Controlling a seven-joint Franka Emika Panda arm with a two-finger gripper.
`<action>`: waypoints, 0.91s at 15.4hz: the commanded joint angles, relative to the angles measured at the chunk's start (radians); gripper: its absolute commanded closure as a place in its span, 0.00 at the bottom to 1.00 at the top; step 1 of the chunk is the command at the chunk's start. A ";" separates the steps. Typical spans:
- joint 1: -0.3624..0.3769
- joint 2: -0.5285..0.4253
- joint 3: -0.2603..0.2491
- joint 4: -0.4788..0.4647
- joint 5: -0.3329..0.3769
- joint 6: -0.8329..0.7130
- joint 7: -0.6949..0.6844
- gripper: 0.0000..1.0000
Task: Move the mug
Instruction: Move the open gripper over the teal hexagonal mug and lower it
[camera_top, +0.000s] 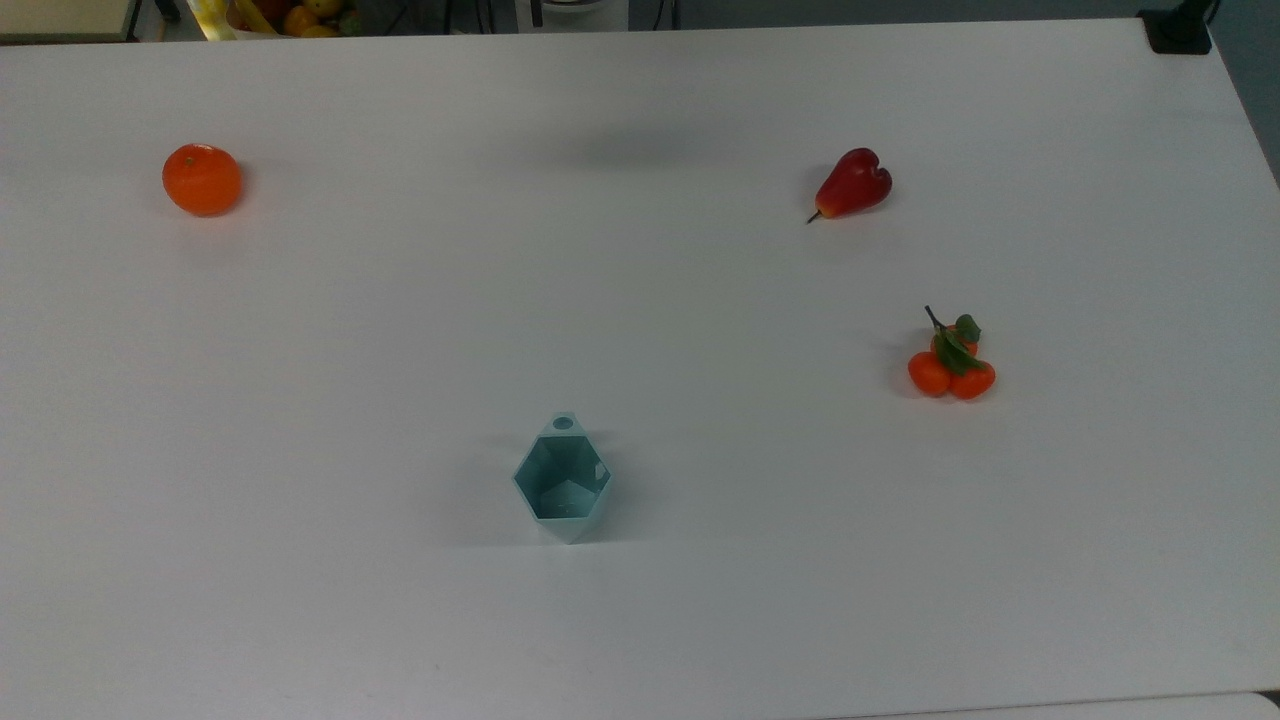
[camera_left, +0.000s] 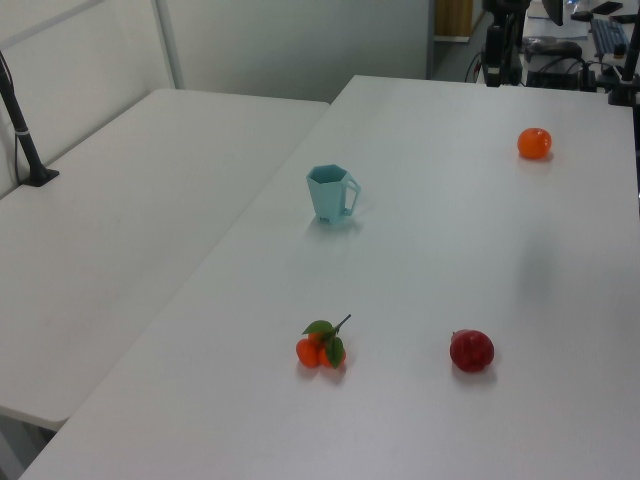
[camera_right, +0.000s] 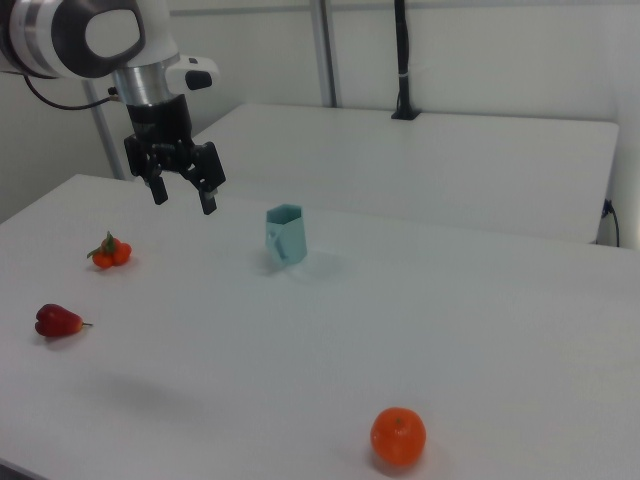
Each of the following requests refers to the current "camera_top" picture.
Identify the orange mandarin fruit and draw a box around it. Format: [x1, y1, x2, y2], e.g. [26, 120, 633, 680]
[162, 143, 244, 218]

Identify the teal faceted mug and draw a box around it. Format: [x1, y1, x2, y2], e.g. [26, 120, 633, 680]
[512, 412, 613, 546]

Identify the black table clamp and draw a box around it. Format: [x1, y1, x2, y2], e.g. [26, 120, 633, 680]
[1138, 0, 1217, 56]

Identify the bowl of mixed fruit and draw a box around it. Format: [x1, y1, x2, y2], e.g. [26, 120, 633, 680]
[226, 0, 367, 39]

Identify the red wax apple fruit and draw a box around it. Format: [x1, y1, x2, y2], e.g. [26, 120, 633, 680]
[806, 148, 894, 225]

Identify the beige box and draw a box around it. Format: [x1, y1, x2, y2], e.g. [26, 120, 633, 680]
[0, 0, 141, 44]

